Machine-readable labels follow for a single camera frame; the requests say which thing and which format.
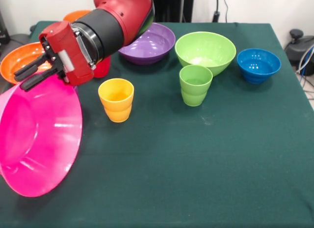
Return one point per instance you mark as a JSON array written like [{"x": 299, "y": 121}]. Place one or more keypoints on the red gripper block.
[{"x": 71, "y": 58}]

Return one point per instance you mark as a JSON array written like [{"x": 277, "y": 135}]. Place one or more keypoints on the pink bowl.
[{"x": 44, "y": 139}]

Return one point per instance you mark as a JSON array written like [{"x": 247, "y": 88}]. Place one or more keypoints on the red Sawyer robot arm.
[{"x": 117, "y": 16}]

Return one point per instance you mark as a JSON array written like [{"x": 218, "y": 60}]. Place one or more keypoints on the large orange bowl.
[{"x": 17, "y": 58}]

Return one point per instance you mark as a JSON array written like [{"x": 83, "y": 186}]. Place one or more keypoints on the black equipment box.
[{"x": 3, "y": 29}]

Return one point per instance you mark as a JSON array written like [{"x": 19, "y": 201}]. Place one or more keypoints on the red cup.
[{"x": 103, "y": 68}]

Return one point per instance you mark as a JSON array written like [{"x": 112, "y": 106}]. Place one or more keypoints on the small orange bowl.
[{"x": 76, "y": 15}]

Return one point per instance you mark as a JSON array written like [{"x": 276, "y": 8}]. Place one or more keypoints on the yellow cup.
[{"x": 116, "y": 107}]

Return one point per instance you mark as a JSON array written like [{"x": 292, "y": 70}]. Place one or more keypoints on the purple bowl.
[{"x": 152, "y": 46}]

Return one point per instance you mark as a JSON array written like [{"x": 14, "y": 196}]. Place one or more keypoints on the green cup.
[{"x": 195, "y": 93}]

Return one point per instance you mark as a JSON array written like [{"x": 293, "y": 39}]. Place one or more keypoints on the green bowl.
[{"x": 208, "y": 48}]

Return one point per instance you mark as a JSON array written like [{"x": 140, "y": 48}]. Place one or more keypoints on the dark green tablecloth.
[{"x": 184, "y": 176}]

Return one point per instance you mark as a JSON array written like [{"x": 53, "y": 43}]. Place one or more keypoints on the blue bowl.
[{"x": 258, "y": 68}]

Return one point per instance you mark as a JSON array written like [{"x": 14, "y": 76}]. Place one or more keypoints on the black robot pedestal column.
[{"x": 171, "y": 7}]

